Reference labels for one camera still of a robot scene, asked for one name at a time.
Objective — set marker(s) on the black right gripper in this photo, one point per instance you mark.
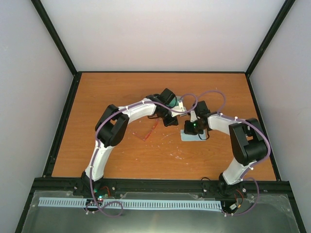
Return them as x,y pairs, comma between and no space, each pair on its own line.
187,129

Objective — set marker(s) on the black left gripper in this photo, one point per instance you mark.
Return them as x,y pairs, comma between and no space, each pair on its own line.
170,121

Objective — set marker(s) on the light blue cleaning cloth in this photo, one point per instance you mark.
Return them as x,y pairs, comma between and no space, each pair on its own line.
191,138

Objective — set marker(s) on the grey glasses case green lining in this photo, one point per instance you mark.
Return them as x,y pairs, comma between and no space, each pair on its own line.
172,105

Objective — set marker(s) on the pink transparent sunglasses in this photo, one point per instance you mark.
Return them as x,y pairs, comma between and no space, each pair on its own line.
144,127

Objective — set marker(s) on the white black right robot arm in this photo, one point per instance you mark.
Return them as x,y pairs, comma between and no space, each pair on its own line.
249,144

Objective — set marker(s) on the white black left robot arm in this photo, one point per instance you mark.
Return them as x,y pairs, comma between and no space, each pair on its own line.
111,127

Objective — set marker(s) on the clear plastic front sheet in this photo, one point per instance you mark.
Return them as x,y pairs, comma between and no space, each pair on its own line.
253,214

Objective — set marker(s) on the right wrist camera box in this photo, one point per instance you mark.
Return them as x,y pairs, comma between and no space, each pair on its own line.
193,116

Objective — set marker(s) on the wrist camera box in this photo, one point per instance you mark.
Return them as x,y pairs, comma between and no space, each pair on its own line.
193,116
180,110

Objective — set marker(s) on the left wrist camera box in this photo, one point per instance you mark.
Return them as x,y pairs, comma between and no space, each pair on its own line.
180,110

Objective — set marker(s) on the light blue slotted cable duct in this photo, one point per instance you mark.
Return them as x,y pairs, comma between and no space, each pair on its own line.
205,205

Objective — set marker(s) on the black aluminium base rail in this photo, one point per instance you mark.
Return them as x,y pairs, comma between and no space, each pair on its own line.
204,188

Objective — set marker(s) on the black enclosure frame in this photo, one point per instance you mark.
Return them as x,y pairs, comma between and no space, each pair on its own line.
77,76

